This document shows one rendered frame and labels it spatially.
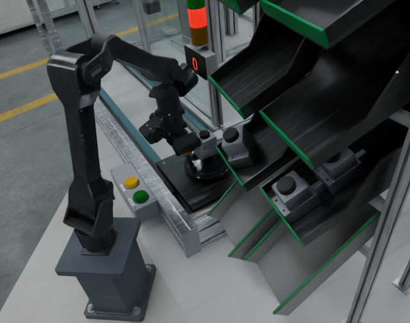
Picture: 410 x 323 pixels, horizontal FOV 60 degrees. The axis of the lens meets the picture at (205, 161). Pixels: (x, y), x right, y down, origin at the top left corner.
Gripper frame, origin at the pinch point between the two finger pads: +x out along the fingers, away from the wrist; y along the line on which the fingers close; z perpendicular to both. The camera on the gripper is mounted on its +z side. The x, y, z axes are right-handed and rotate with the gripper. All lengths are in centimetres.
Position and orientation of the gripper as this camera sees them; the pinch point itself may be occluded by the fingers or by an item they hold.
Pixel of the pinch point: (176, 145)
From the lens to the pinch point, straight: 95.5
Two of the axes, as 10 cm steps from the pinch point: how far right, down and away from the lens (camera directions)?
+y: 5.0, 5.2, -6.9
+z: -8.6, 3.9, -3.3
